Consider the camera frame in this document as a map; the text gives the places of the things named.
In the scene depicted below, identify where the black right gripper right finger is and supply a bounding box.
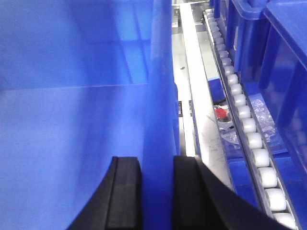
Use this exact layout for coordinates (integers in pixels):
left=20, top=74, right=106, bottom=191
left=173, top=156, right=297, bottom=230

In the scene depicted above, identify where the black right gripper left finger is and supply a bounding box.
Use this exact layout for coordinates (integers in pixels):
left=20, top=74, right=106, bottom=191
left=68, top=157, right=142, bottom=230

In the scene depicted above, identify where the large light blue crate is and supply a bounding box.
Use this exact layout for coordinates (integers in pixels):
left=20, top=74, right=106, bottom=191
left=0, top=0, right=179, bottom=230

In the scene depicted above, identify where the clear plastic bag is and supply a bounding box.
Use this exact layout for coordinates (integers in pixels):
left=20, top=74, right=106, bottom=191
left=217, top=94, right=282, bottom=149

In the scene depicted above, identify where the white roller conveyor track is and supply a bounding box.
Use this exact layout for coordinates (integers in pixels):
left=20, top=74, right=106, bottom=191
left=203, top=8, right=302, bottom=230

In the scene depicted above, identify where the red bottle cap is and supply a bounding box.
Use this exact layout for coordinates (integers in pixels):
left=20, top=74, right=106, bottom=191
left=215, top=108, right=227, bottom=119

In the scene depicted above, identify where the lower middle blue bin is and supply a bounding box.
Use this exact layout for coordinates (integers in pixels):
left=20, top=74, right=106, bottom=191
left=222, top=85, right=307, bottom=230

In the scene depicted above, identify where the blue bin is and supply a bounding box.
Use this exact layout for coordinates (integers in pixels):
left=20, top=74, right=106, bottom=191
left=225, top=0, right=307, bottom=190
left=222, top=85, right=307, bottom=230

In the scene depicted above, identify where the lower right blue bin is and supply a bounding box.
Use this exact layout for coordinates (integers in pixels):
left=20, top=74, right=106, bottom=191
left=225, top=0, right=307, bottom=190

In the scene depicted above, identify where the metal divider rail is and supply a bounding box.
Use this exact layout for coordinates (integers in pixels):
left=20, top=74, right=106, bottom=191
left=179, top=3, right=234, bottom=190

